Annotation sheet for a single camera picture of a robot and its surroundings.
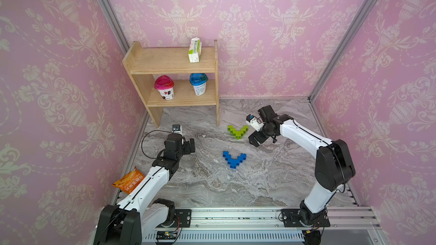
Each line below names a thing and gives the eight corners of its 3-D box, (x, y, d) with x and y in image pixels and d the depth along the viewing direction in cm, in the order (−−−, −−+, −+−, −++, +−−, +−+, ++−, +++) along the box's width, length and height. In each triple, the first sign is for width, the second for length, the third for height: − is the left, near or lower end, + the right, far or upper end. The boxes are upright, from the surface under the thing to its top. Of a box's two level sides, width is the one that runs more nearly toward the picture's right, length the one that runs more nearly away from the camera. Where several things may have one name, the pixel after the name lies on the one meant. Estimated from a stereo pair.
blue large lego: (228, 168, 90) (228, 166, 88) (227, 158, 94) (227, 156, 92) (239, 168, 90) (239, 166, 88) (238, 158, 94) (239, 156, 92)
